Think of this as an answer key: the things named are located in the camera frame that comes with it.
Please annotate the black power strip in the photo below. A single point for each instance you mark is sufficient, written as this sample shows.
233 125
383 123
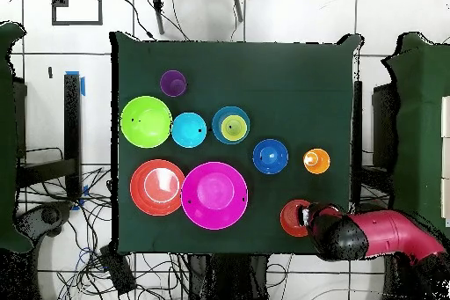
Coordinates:
119 273

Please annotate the dark green table cloth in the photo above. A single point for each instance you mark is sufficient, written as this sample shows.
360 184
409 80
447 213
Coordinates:
228 67

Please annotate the small dark blue bowl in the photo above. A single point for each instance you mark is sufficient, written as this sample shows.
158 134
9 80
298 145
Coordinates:
270 164

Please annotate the small cyan bowl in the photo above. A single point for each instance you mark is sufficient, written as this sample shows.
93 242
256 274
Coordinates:
186 133

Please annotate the blue tape strip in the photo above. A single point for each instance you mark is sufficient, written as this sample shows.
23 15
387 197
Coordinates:
83 86

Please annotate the large red-orange bowl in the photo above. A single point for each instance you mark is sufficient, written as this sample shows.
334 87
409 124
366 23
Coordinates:
140 191

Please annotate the yellow plastic cup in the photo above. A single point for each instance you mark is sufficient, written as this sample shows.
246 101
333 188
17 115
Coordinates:
233 129

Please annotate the black metal stand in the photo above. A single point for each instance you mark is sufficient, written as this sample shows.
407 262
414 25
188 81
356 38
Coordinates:
72 120

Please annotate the green covered side table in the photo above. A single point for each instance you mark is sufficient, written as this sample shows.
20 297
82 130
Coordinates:
418 120
5 138

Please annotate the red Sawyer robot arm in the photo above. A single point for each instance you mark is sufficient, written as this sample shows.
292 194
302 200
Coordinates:
386 233

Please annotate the grey chair base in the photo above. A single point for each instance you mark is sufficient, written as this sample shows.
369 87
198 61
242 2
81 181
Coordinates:
49 215

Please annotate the purple plastic cup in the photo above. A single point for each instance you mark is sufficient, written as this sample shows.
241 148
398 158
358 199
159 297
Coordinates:
173 85

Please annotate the large pink bowl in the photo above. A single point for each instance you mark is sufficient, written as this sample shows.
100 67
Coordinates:
213 191

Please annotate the medium blue bowl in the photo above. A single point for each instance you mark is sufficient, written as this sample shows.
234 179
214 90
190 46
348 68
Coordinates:
217 124

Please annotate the small orange bowl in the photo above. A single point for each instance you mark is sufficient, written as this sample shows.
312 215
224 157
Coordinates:
290 219

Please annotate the large lime green bowl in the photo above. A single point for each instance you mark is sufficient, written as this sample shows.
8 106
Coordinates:
146 129

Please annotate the orange plastic cup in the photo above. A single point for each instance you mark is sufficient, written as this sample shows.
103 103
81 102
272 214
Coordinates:
320 163

